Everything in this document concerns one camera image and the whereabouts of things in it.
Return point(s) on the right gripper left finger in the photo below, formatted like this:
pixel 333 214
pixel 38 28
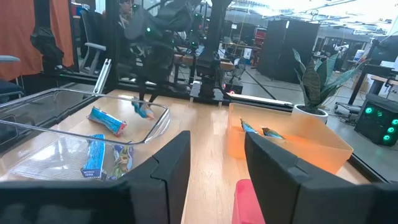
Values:
pixel 161 186

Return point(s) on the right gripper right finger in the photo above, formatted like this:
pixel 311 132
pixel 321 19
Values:
pixel 280 193

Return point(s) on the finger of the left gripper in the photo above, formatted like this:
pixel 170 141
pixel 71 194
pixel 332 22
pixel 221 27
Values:
pixel 141 91
pixel 153 95

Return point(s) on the blue and orange granola bar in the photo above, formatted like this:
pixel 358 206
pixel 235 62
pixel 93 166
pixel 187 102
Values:
pixel 143 111

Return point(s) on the green and blue granola bar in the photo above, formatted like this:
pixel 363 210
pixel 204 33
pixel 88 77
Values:
pixel 122 160

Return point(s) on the green and brown granola bar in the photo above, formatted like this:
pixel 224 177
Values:
pixel 272 133

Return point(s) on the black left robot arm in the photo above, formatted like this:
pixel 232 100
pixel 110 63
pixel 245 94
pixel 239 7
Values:
pixel 214 46

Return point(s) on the red plastic bin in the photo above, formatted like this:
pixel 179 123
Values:
pixel 245 202

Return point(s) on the aluminium extrusion bar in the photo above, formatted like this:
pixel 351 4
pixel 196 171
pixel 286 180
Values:
pixel 102 76

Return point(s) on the orange plastic bin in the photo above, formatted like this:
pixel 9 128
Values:
pixel 311 146

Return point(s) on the person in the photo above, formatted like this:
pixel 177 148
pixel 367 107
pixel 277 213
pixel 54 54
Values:
pixel 126 9

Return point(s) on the black office chair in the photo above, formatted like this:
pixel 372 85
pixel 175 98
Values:
pixel 93 46

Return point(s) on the black stand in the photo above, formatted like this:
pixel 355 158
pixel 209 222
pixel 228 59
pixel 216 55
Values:
pixel 46 46

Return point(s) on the potted plant in white pot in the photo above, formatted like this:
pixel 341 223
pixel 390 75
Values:
pixel 312 84

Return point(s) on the computer tower green fans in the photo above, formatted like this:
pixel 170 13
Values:
pixel 376 124

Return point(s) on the clear plastic bin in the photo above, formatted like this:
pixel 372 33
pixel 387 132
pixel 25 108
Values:
pixel 37 155

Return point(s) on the black cabinet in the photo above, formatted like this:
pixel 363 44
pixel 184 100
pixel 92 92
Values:
pixel 286 49

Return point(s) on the gray office chair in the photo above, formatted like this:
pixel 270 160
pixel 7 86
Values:
pixel 9 90

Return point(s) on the orange curtain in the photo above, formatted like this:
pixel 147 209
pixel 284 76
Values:
pixel 18 37

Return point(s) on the wooden desk black legs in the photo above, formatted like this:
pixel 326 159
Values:
pixel 384 79

